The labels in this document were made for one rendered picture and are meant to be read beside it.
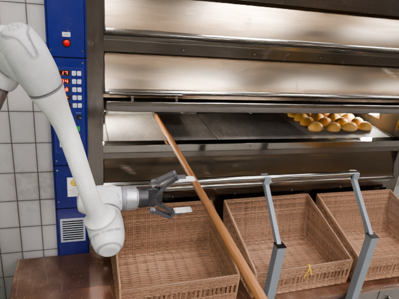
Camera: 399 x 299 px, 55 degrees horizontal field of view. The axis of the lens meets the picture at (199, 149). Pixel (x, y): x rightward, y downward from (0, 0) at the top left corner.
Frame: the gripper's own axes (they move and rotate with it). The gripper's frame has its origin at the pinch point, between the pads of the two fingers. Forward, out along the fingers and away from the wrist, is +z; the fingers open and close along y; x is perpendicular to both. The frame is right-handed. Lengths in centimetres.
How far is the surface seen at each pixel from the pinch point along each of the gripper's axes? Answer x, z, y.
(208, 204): 10.5, 3.7, -1.4
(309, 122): -76, 99, -2
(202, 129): -73, 28, 1
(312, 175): -14, 64, 2
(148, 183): -14.8, -13.7, 2.2
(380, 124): -71, 151, -2
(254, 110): -37, 40, -22
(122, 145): -52, -20, 1
